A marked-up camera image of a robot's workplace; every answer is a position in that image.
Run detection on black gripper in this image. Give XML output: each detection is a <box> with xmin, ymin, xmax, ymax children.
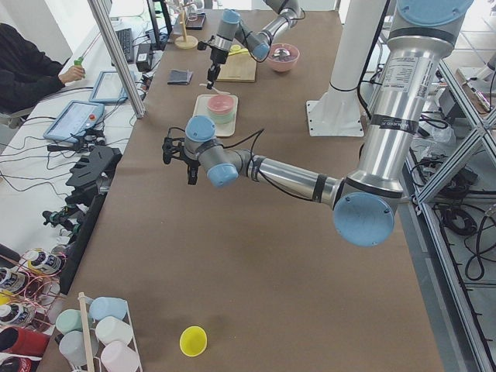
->
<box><xmin>162</xmin><ymin>136</ymin><xmax>200</xmax><ymax>184</ymax></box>
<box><xmin>197</xmin><ymin>35</ymin><xmax>229</xmax><ymax>90</ymax></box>

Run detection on white ceramic spoon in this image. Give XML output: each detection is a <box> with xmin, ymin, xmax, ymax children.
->
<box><xmin>199</xmin><ymin>83</ymin><xmax>231</xmax><ymax>95</ymax></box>

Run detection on small pink bowl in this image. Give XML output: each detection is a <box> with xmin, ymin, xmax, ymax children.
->
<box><xmin>207</xmin><ymin>95</ymin><xmax>235</xmax><ymax>115</ymax></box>

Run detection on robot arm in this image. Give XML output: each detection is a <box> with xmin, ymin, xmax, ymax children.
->
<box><xmin>162</xmin><ymin>1</ymin><xmax>470</xmax><ymax>246</ymax></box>
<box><xmin>197</xmin><ymin>0</ymin><xmax>305</xmax><ymax>90</ymax></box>

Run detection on large pink ice bowl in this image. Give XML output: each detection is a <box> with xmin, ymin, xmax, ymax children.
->
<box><xmin>266</xmin><ymin>43</ymin><xmax>300</xmax><ymax>72</ymax></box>

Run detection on cream rabbit tray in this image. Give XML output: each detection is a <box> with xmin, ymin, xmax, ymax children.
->
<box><xmin>192</xmin><ymin>94</ymin><xmax>238</xmax><ymax>137</ymax></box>

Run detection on wooden cutting board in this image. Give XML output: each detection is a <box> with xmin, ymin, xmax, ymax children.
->
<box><xmin>217</xmin><ymin>53</ymin><xmax>257</xmax><ymax>83</ymax></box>

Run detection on grey folded cloth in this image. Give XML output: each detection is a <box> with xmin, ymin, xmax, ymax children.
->
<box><xmin>167</xmin><ymin>69</ymin><xmax>193</xmax><ymax>85</ymax></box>

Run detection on green stacked bowls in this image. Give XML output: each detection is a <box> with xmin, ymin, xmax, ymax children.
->
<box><xmin>207</xmin><ymin>108</ymin><xmax>236</xmax><ymax>126</ymax></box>

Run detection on yellow plastic knife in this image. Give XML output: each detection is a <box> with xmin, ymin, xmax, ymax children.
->
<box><xmin>228</xmin><ymin>48</ymin><xmax>250</xmax><ymax>57</ymax></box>

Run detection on wooden mug tree stand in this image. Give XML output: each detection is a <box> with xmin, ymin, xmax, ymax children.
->
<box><xmin>166</xmin><ymin>0</ymin><xmax>198</xmax><ymax>50</ymax></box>

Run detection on metal scoop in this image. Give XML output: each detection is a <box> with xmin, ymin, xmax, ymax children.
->
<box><xmin>271</xmin><ymin>47</ymin><xmax>291</xmax><ymax>60</ymax></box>

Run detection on black keyboard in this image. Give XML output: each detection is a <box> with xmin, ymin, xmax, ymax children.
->
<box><xmin>115</xmin><ymin>28</ymin><xmax>134</xmax><ymax>63</ymax></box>

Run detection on blue teach pendant far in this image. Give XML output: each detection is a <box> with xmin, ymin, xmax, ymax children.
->
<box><xmin>88</xmin><ymin>71</ymin><xmax>128</xmax><ymax>105</ymax></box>

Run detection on blue teach pendant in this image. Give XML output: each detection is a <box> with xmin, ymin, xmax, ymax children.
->
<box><xmin>88</xmin><ymin>71</ymin><xmax>128</xmax><ymax>105</ymax></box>
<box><xmin>43</xmin><ymin>100</ymin><xmax>105</xmax><ymax>143</ymax></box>

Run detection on blue teach pendant near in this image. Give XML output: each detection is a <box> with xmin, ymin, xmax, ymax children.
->
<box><xmin>43</xmin><ymin>100</ymin><xmax>105</xmax><ymax>143</ymax></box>

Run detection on person in black sweater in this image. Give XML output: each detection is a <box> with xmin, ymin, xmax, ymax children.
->
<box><xmin>1</xmin><ymin>23</ymin><xmax>85</xmax><ymax>113</ymax></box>

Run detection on white cup rack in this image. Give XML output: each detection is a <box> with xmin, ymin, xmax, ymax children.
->
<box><xmin>56</xmin><ymin>292</ymin><xmax>143</xmax><ymax>371</ymax></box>

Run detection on aluminium frame post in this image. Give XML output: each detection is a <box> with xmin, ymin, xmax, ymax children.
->
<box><xmin>88</xmin><ymin>0</ymin><xmax>146</xmax><ymax>119</ymax></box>

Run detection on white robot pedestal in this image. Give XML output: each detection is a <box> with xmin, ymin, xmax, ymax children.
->
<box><xmin>307</xmin><ymin>0</ymin><xmax>389</xmax><ymax>137</ymax></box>

